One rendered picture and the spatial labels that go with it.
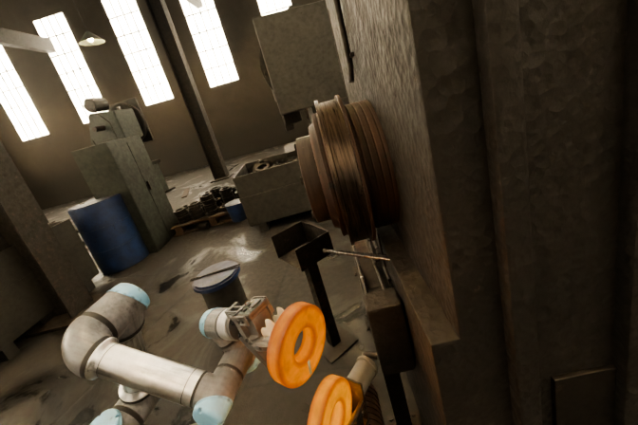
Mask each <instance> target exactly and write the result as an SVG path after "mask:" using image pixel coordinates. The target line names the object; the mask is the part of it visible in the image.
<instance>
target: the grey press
mask: <svg viewBox="0 0 638 425"><path fill-rule="evenodd" d="M253 25H254V28H255V32H256V35H257V38H258V42H259V44H260V50H259V51H260V56H259V60H260V67H261V71H262V74H263V76H264V79H265V81H266V83H267V84H268V86H269V87H270V88H271V90H272V93H273V96H274V99H275V101H276V102H277V105H278V108H279V112H280V114H281V115H282V119H283V122H284V124H285V128H286V131H287V132H288V131H290V130H293V129H294V126H293V124H294V123H296V122H298V121H301V120H302V119H301V116H300V112H299V110H302V109H306V108H308V111H309V115H310V121H311V124H313V121H312V116H311V114H316V113H317V112H316V108H315V104H314V101H318V103H321V102H327V101H331V100H334V96H335V95H339V96H340V98H341V100H342V102H343V104H344V105H346V104H349V100H348V96H347V89H346V84H345V80H344V76H343V71H342V67H341V63H340V59H339V55H338V50H337V46H336V42H335V38H334V34H333V32H332V29H331V25H330V20H329V17H328V9H327V5H326V1H325V0H322V1H318V2H314V3H310V4H306V5H302V4H299V3H295V4H292V5H290V6H289V7H288V8H287V9H285V10H281V11H278V12H274V13H270V14H266V15H262V16H258V17H254V18H253ZM293 144H294V143H292V144H289V145H285V146H284V148H285V152H286V155H287V157H298V156H297V151H295V149H294V145H293Z"/></svg>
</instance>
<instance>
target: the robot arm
mask: <svg viewBox="0 0 638 425"><path fill-rule="evenodd" d="M259 298H262V299H259ZM246 302H247V303H246ZM246 302H245V304H242V306H241V305H240V304H239V302H235V303H233V304H232V306H231V307H223V308H222V307H216V308H212V309H209V310H207V311H206V312H205V313H204V314H203V315H202V317H201V319H200V321H199V330H200V332H201V334H202V335H203V336H205V337H207V338H208V339H213V340H214V341H215V342H216V344H217V345H218V346H219V347H220V348H221V349H222V350H223V352H224V355H223V356H222V358H221V360H220V362H219V364H218V366H217V367H216V370H215V371H214V373H211V372H207V371H204V370H201V369H198V368H196V367H192V366H189V365H186V364H183V363H180V362H176V361H173V360H168V359H166V358H163V357H159V356H156V355H153V354H150V353H147V352H146V349H145V345H144V341H143V337H142V333H141V330H142V328H143V326H144V316H143V311H144V310H145V309H147V308H148V306H149V305H150V299H149V297H148V295H147V294H146V293H145V292H144V291H143V290H142V289H140V288H139V287H137V286H134V285H132V284H127V283H121V284H118V285H116V286H114V287H113V288H111V289H110V290H108V291H107V292H106V293H105V294H104V295H103V296H102V298H101V299H99V300H98V301H97V302H96V303H95V304H94V305H92V306H91V307H90V308H89V309H88V310H86V311H85V312H84V313H83V314H82V315H81V316H79V317H78V318H76V319H75V320H74V321H73V322H72V323H71V324H70V325H69V327H68V328H67V330H66V332H65V334H64V336H63V339H62V344H61V351H62V357H63V360H64V362H65V364H66V367H67V368H68V369H69V370H70V371H71V372H72V373H74V374H75V375H76V376H78V377H80V378H83V379H88V380H93V379H97V378H101V379H106V380H109V381H112V382H115V383H118V384H119V385H120V387H119V397H120V399H119V400H118V402H117V403H116V404H115V406H114V407H113V408H112V409H108V410H106V411H104V412H102V413H101V415H100V416H97V417H96V418H95V419H94V420H93V421H92V422H91V424H90V425H143V424H144V422H145V421H146V419H147V418H148V417H149V415H150V414H151V412H152V411H153V409H154V408H155V406H156V405H157V403H158V402H159V401H160V399H161V398H164V399H167V400H170V401H173V402H175V403H178V404H181V405H184V406H187V407H190V408H193V409H194V411H193V419H194V421H195V422H196V423H197V424H199V425H222V424H223V423H224V421H225V419H226V417H227V415H228V413H229V412H230V410H231V409H232V407H233V402H234V400H235V397H236V394H237V392H238V390H239V387H240V385H241V383H242V381H243V379H244V377H245V375H246V374H248V373H251V372H252V371H253V370H254V369H255V368H256V367H257V365H258V364H259V363H260V362H261V363H262V364H263V365H264V366H265V367H266V368H267V369H268V366H267V348H268V343H269V339H270V335H271V333H272V329H273V327H274V325H275V323H276V321H277V320H278V318H279V316H280V315H281V314H282V312H283V311H284V309H283V308H282V307H278V308H277V315H273V312H274V309H273V307H272V305H271V303H270V301H269V300H268V298H267V296H256V297H252V298H251V299H250V300H248V301H246Z"/></svg>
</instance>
